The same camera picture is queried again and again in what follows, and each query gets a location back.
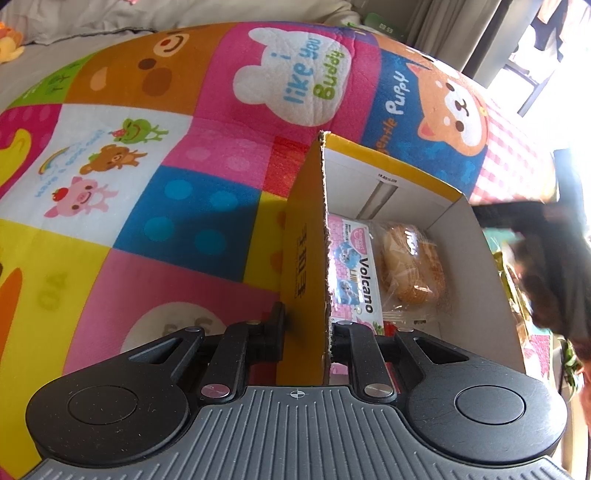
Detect colourful cartoon play mat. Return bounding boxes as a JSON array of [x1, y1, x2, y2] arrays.
[[0, 21, 571, 476]]

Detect yellow cardboard box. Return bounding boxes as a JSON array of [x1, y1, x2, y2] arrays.
[[277, 131, 528, 386]]

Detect clear packaged grain bar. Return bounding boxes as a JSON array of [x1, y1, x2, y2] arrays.
[[501, 265, 531, 344]]

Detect grey bed pillow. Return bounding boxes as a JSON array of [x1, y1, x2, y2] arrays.
[[0, 0, 362, 47]]

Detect orange plush toy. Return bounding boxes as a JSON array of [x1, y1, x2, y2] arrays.
[[0, 21, 25, 64]]

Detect grey curtain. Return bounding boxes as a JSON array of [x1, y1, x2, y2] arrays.
[[406, 0, 522, 81]]

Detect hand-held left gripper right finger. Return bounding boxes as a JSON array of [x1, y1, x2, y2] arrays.
[[330, 320, 468, 400]]

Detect small packaged bread bun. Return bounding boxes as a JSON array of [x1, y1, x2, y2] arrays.
[[378, 220, 448, 309]]

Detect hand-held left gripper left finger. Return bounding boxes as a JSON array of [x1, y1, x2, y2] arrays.
[[117, 302, 290, 400]]

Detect pink and white snack packet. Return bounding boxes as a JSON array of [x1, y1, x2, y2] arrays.
[[329, 213, 387, 334]]

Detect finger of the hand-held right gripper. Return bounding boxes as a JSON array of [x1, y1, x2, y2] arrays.
[[475, 199, 555, 230]]

